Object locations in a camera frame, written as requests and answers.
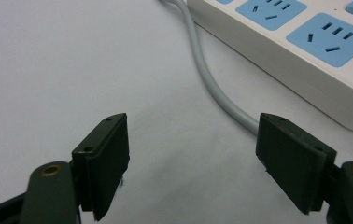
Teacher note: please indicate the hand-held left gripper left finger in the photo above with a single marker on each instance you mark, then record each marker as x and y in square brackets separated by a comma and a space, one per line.
[101, 168]

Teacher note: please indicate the white and blue power strip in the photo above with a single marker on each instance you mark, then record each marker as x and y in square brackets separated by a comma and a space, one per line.
[289, 53]

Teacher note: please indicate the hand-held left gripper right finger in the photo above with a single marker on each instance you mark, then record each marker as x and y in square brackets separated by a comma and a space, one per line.
[293, 165]

